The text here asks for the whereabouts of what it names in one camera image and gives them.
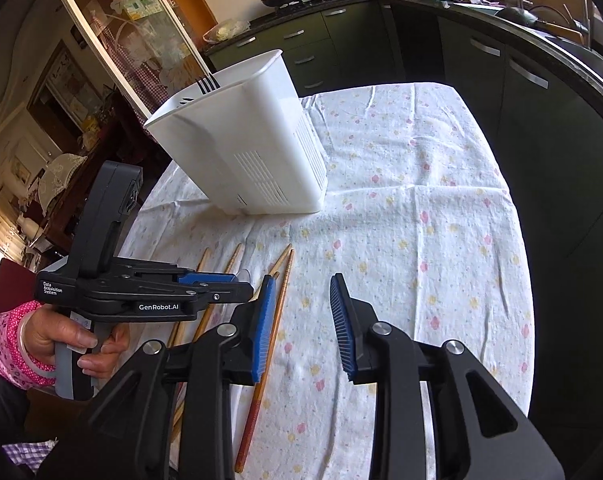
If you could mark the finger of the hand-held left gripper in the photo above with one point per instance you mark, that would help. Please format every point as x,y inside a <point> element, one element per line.
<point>229,294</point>
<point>209,278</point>

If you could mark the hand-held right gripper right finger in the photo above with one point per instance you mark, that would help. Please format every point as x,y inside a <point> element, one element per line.
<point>342,332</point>

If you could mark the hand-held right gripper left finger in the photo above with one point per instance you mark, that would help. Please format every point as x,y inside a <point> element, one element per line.
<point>262,332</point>

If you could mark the wooden chopstick red end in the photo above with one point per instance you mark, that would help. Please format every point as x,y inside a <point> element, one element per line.
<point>274,320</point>

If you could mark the white plastic utensil holder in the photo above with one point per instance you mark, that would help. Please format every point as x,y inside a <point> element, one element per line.
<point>231,130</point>

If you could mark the person's left forearm pink sleeve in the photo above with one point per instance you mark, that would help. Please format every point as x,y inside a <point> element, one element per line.
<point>6,345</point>

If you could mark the person's left hand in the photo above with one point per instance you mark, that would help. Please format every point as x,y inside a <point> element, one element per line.
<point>64,332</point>

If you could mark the chair with lace cover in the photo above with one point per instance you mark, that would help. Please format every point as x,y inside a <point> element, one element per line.
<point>60,180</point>

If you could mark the dark red chair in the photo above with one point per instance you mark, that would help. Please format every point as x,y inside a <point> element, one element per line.
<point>11,285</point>

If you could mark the white floral tablecloth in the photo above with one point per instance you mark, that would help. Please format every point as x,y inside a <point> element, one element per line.
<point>406,220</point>

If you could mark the glass sliding door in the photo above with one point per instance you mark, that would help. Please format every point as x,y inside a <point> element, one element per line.
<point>126,25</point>

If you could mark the purple checkered clothing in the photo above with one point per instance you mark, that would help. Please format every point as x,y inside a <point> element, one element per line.
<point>26,460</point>

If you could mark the clear plastic bag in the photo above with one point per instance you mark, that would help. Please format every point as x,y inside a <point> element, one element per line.
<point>226,30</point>

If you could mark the green kitchen cabinets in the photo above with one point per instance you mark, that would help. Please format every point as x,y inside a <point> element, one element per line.
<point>481,75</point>

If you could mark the black gas stove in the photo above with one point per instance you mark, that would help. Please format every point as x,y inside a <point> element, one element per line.
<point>314,0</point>

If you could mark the dark ladle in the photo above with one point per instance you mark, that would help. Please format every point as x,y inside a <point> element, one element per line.
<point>519,15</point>

